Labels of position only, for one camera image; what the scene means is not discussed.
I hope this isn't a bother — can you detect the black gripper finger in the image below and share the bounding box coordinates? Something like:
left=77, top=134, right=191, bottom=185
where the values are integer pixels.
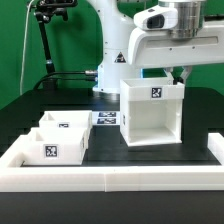
left=180, top=66, right=192, bottom=83
left=164, top=68, right=174, bottom=83

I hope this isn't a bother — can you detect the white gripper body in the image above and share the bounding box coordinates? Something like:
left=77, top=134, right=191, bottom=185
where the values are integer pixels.
left=128, top=20, right=224, bottom=69

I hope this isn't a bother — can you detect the white drawer cabinet frame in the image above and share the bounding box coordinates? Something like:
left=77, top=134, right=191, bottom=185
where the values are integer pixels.
left=120, top=78, right=185, bottom=146

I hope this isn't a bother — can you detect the white front drawer box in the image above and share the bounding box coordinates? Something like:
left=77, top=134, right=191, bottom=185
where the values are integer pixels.
left=23, top=128, right=88, bottom=166

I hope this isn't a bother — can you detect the white drawer box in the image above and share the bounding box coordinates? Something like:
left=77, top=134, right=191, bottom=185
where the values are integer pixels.
left=39, top=110, right=92, bottom=136
left=23, top=128, right=88, bottom=166

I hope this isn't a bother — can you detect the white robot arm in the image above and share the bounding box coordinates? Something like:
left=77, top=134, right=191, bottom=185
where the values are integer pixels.
left=87, top=0, right=224, bottom=95

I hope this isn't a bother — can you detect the white rear drawer box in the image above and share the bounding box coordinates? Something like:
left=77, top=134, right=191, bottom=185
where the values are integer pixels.
left=39, top=110, right=92, bottom=136

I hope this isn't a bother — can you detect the white marker tag sheet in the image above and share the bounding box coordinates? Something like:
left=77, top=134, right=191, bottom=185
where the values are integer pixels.
left=92, top=111, right=120, bottom=126

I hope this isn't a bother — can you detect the white U-shaped boundary fence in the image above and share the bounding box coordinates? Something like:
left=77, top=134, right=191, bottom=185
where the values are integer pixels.
left=0, top=133, right=224, bottom=192

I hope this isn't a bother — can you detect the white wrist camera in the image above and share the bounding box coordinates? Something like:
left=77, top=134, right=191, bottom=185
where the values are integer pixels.
left=134, top=5, right=178, bottom=31

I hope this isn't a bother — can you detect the black cable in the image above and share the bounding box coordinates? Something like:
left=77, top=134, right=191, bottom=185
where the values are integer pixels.
left=33, top=69, right=100, bottom=90

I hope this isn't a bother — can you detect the black camera stand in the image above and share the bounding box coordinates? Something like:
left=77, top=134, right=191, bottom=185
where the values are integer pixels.
left=29, top=0, right=78, bottom=90

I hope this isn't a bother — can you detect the white cable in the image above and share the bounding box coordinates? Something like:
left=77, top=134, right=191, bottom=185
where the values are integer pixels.
left=19, top=0, right=36, bottom=96

